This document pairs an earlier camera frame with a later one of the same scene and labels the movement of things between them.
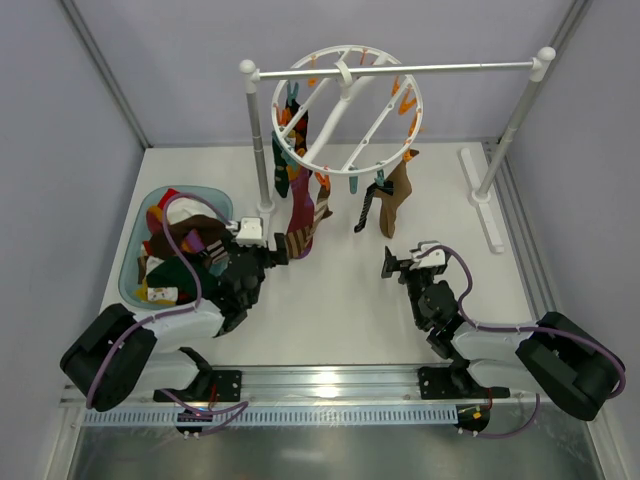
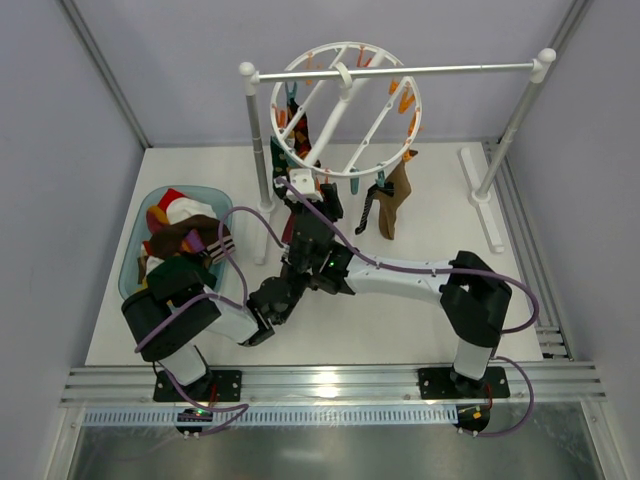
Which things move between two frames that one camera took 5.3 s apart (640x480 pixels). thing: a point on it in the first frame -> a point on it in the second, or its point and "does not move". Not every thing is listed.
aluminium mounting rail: x=327 y=385 does not move
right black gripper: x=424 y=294 -> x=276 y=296
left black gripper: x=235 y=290 -> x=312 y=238
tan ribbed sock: x=402 y=188 does not move
